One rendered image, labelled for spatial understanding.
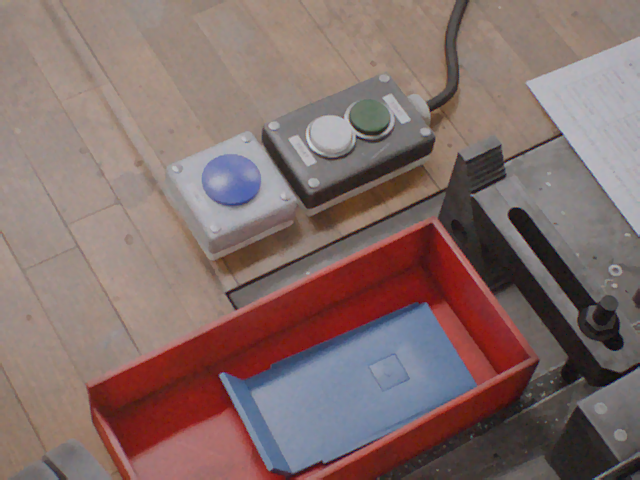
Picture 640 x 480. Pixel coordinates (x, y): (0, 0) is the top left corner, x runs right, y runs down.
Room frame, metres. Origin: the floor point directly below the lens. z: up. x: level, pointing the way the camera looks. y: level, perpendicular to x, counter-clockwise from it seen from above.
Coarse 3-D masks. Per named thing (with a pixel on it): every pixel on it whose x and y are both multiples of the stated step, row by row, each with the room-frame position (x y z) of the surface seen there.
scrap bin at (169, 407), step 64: (384, 256) 0.44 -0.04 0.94; (448, 256) 0.45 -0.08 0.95; (256, 320) 0.38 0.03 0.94; (320, 320) 0.41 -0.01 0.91; (448, 320) 0.43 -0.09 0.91; (128, 384) 0.33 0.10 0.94; (192, 384) 0.35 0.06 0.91; (512, 384) 0.37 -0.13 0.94; (128, 448) 0.30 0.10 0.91; (192, 448) 0.31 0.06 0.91; (256, 448) 0.31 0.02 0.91; (384, 448) 0.31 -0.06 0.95
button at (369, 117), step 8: (360, 104) 0.57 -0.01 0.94; (368, 104) 0.57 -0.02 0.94; (376, 104) 0.57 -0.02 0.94; (352, 112) 0.56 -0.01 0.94; (360, 112) 0.56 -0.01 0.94; (368, 112) 0.56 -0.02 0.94; (376, 112) 0.56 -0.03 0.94; (384, 112) 0.56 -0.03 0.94; (352, 120) 0.55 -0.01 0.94; (360, 120) 0.55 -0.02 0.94; (368, 120) 0.56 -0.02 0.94; (376, 120) 0.56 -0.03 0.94; (384, 120) 0.56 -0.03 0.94; (360, 128) 0.55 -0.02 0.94; (368, 128) 0.55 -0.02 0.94; (376, 128) 0.55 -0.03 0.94; (384, 128) 0.55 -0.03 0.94
